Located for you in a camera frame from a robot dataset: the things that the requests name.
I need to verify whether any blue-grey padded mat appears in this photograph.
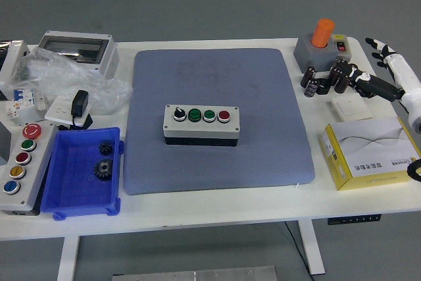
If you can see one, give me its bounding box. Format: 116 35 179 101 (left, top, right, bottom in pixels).
123 47 316 196

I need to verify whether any blue plastic bin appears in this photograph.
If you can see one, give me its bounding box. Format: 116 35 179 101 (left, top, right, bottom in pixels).
39 126 125 221

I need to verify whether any orange cylinder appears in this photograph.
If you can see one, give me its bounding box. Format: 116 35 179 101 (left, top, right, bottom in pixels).
310 18 335 48

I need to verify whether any white circuit breaker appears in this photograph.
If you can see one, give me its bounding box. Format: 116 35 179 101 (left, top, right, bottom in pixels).
5 87 37 119

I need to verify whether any thin black cable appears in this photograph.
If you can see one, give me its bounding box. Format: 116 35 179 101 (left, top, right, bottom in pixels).
284 221 313 275

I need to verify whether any large black gear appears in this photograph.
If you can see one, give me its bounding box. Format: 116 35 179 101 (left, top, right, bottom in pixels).
93 159 114 182

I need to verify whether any yellow and white carton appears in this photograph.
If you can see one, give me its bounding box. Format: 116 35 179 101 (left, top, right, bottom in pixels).
318 116 421 192

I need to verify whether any black power adapter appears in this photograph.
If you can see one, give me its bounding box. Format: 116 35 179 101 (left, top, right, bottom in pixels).
70 89 89 119

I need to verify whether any black capacitor purple label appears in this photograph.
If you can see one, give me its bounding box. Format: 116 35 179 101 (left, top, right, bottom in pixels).
304 78 319 98

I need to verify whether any small black gear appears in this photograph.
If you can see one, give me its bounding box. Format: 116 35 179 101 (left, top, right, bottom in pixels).
98 141 114 156

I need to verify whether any white table leg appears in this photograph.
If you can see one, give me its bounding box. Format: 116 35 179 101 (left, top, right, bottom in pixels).
297 220 326 275
56 235 80 281

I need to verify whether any grey box with rocker switch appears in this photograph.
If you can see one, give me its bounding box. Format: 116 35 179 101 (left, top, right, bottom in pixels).
293 32 353 74

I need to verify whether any black desk control panel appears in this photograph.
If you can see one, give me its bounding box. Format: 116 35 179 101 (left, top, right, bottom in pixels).
327 214 382 226

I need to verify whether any white electrical enclosure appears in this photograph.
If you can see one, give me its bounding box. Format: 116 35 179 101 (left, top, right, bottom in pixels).
0 39 31 96

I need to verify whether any white wall switch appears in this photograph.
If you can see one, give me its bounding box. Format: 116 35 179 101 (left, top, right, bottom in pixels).
327 94 374 121

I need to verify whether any white wall socket plate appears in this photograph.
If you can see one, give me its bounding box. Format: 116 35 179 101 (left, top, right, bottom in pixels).
44 95 87 123

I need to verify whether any grey distribution box clear cover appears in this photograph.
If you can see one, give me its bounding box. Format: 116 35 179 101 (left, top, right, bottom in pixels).
36 30 120 80

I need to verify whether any clear plastic bag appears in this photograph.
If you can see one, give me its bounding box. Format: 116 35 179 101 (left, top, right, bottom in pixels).
9 47 133 113

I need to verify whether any grey five-button control box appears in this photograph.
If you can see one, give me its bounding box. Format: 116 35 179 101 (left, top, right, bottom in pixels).
0 122 57 217

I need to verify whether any black ring holder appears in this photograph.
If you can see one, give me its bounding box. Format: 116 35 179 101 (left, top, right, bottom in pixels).
316 78 331 95

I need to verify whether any grey four-button control box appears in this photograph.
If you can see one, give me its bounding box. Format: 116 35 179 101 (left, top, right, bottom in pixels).
163 103 241 147

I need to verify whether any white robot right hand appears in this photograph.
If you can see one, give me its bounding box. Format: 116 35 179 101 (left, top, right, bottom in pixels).
348 37 421 120

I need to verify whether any grey metal block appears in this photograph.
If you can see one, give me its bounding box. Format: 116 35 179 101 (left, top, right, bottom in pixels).
0 121 12 165

